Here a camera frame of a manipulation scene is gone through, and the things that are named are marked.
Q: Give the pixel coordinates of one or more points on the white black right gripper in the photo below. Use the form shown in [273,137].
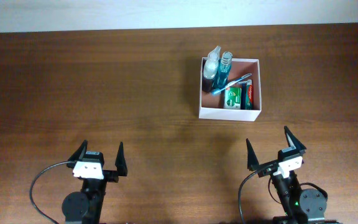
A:
[254,164]

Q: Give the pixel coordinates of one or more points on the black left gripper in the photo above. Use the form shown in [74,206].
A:
[120,168]

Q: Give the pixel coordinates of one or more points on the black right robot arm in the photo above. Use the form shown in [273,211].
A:
[302,202]

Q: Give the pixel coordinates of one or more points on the blue white toothbrush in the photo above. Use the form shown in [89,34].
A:
[240,80]

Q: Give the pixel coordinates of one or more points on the green white toothpaste tube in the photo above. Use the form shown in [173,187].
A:
[249,95]

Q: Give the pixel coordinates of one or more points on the blue disposable razor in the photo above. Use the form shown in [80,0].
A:
[243,94]

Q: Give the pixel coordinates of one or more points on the green white soap box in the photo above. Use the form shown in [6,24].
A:
[232,98]

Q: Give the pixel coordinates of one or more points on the blue mouthwash bottle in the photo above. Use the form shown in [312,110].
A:
[223,71]

